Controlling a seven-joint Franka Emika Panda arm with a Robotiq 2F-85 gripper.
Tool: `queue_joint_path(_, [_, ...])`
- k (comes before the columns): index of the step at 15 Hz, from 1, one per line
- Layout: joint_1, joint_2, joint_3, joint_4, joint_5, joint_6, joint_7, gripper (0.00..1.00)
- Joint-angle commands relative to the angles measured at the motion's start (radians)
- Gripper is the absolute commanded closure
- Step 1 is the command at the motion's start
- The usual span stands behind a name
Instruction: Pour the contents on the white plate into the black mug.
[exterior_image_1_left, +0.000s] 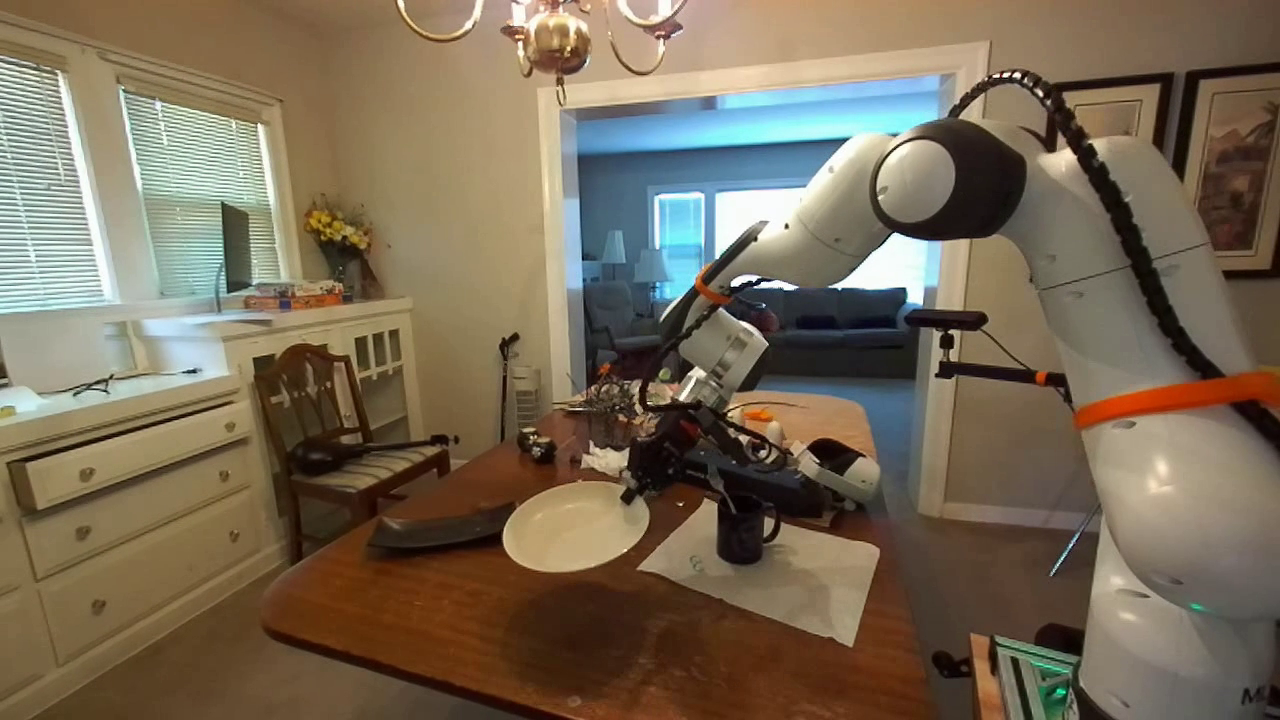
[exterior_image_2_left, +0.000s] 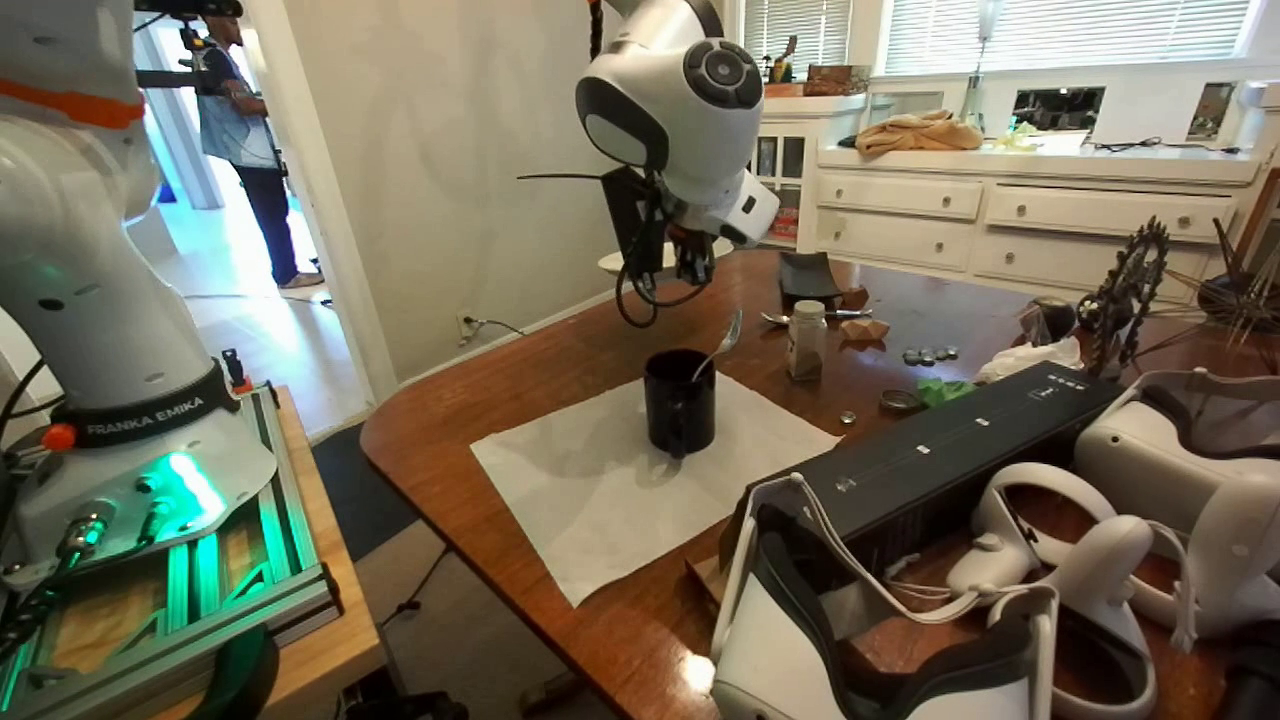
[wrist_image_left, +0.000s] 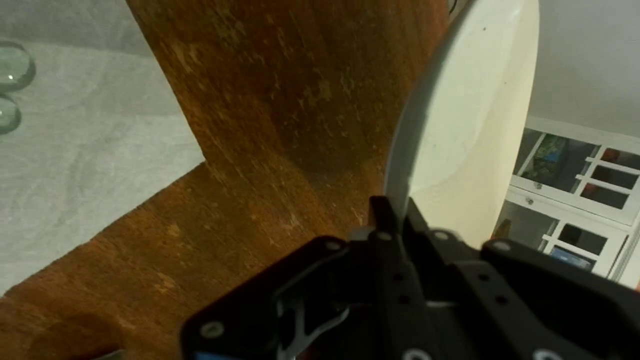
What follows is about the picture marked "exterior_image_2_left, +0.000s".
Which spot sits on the metal utensil in mug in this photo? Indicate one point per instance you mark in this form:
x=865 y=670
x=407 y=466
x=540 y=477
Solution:
x=721 y=350

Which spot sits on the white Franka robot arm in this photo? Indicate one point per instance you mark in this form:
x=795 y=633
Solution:
x=80 y=266

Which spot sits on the white crumpled cloth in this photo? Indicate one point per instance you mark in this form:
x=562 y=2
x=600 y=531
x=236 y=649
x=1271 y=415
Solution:
x=1021 y=362

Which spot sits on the white built-in cabinet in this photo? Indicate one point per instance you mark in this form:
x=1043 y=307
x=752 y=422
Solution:
x=1064 y=215

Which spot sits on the dark round disc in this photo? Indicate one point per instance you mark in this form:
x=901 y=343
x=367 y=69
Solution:
x=901 y=403

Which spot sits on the small green packet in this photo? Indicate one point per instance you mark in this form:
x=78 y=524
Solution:
x=941 y=394

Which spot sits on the small photo frame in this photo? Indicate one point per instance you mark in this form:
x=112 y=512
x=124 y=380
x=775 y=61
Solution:
x=1209 y=114

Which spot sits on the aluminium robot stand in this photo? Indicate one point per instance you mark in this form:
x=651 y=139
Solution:
x=200 y=587

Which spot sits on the white VR controller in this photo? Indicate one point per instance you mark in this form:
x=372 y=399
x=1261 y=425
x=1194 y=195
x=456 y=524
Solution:
x=1105 y=563
x=987 y=567

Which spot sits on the person in blue shirt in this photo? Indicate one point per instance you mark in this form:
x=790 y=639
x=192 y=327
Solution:
x=241 y=123

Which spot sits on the dark floor mat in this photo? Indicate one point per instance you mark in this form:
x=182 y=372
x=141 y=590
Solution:
x=355 y=501

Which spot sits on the white VR headset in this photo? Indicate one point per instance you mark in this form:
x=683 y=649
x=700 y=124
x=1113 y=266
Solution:
x=1200 y=466
x=775 y=655

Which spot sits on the small labelled shaker jar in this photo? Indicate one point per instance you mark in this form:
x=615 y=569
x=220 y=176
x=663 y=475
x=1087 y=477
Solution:
x=806 y=347

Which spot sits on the long black box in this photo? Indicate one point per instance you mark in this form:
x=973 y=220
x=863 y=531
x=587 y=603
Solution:
x=962 y=453

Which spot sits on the dark rectangular frame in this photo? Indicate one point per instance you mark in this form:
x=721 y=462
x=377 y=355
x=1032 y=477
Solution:
x=1056 y=110

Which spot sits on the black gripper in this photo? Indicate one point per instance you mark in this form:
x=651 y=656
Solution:
x=640 y=220

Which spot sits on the black mug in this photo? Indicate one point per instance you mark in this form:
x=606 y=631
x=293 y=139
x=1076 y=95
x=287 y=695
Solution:
x=683 y=415

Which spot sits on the metal spoon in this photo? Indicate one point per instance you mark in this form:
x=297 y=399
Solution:
x=775 y=319

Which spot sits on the brown woven basket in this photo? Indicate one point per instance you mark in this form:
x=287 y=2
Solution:
x=916 y=139

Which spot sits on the white paper napkin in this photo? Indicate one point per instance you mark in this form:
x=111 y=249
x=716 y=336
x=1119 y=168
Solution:
x=600 y=492

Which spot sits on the white window blind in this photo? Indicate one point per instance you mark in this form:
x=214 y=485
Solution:
x=1064 y=34
x=806 y=34

